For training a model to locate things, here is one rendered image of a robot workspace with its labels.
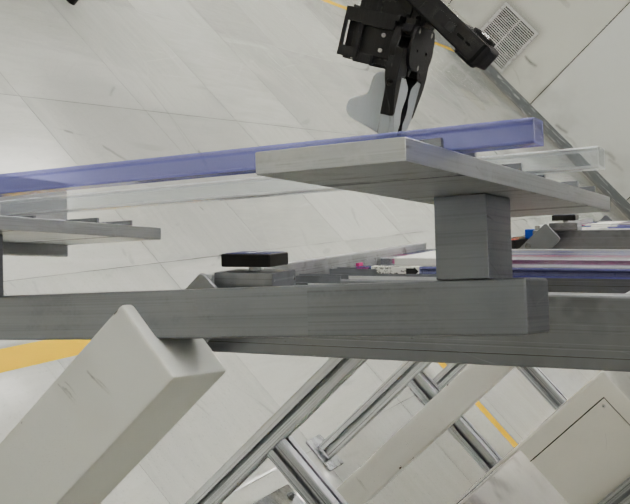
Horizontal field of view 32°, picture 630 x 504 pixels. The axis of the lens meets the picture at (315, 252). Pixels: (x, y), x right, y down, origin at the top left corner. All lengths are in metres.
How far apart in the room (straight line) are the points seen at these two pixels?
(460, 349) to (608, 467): 1.53
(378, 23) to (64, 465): 0.62
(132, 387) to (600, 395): 1.82
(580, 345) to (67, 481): 0.43
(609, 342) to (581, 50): 9.06
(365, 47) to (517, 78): 8.88
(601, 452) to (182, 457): 0.89
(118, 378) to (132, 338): 0.03
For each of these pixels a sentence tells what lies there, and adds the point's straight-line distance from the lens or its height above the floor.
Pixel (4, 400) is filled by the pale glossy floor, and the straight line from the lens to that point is 2.01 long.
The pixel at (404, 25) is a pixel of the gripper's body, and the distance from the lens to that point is 1.15.
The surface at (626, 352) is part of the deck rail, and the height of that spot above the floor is 0.98.
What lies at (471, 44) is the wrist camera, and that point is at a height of 1.05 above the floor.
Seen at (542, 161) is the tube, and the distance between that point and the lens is 0.59.
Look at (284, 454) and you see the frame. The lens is 1.83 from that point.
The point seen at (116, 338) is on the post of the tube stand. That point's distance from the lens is 0.69.
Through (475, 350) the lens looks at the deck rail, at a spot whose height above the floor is 0.89.
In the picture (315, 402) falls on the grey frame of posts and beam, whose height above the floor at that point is 0.41.
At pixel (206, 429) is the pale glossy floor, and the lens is 2.34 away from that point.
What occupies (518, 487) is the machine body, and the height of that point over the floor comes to 0.62.
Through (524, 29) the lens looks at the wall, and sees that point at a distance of 10.07.
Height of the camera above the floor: 1.16
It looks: 19 degrees down
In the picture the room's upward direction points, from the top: 43 degrees clockwise
